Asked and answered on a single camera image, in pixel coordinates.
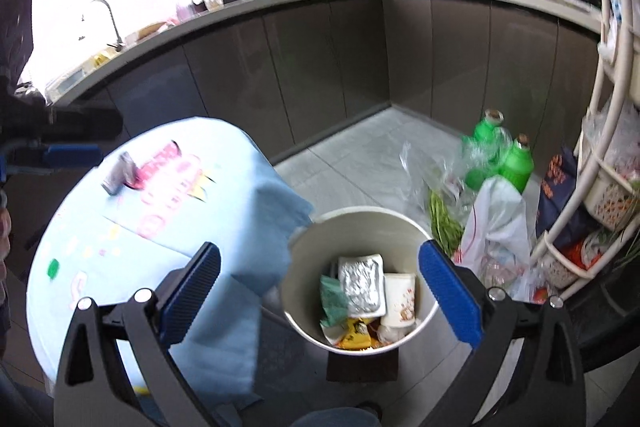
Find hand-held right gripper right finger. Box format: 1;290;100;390
417;239;588;427

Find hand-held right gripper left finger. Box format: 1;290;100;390
52;242;222;427

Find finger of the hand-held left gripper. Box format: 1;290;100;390
42;107;124;144
10;144;104;170

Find white printed paper cup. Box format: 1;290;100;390
377;272;418;343

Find grey leaflet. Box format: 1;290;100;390
102;152;138;195

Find yellow snack wrapper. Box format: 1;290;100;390
332;317;373;350

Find white round bin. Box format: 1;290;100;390
279;206;443;355

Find green silver wrapper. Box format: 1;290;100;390
319;274;351;328

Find green vegetables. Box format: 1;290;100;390
427;189;466;258

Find white plastic bag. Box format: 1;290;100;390
457;177;532;303

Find steel kitchen faucet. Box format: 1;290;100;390
91;0;126;52

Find round table, blue cloth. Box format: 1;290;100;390
25;117;316;413

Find dark blue bag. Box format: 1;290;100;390
535;147;596;248

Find green plastic bottle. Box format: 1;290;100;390
500;134;535;195
465;109;506;190

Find person's leg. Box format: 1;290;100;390
290;407;381;427

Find white storage rack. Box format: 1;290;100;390
530;0;640;303

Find dark kitchen cabinets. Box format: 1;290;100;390
45;0;603;188

